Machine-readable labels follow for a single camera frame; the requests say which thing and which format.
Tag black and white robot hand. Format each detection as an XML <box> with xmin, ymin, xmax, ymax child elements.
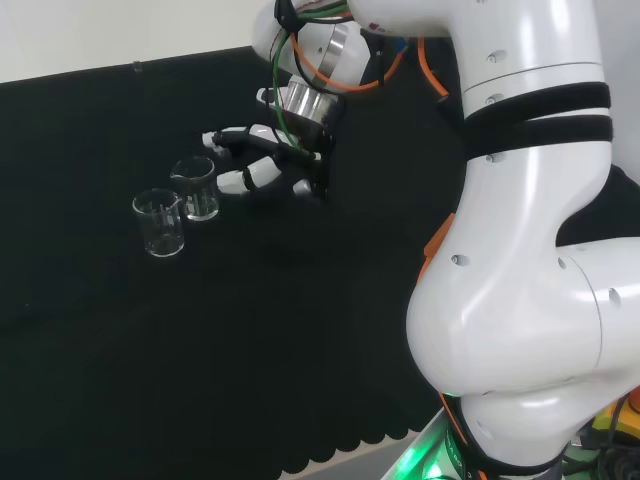
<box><xmin>201</xmin><ymin>122</ymin><xmax>347</xmax><ymax>204</ymax></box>

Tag small clear glass beaker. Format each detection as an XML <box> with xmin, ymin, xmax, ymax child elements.
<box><xmin>131</xmin><ymin>188</ymin><xmax>186</xmax><ymax>259</ymax></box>
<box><xmin>169</xmin><ymin>155</ymin><xmax>220</xmax><ymax>222</ymax></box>

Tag black cloth with scalloped edge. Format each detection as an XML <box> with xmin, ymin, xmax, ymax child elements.
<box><xmin>0</xmin><ymin>34</ymin><xmax>640</xmax><ymax>479</ymax></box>

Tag yellow stop button box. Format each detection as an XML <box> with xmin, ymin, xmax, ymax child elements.
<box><xmin>592</xmin><ymin>383</ymin><xmax>640</xmax><ymax>449</ymax></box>

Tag green cable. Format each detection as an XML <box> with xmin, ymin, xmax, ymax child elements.
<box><xmin>269</xmin><ymin>0</ymin><xmax>354</xmax><ymax>156</ymax></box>

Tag orange cable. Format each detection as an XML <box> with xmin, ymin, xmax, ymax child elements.
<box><xmin>291</xmin><ymin>29</ymin><xmax>451</xmax><ymax>105</ymax></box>

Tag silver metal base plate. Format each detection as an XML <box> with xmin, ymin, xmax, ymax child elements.
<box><xmin>382</xmin><ymin>407</ymin><xmax>454</xmax><ymax>480</ymax></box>

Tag black cable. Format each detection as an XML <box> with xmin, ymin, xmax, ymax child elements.
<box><xmin>569</xmin><ymin>434</ymin><xmax>640</xmax><ymax>480</ymax></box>

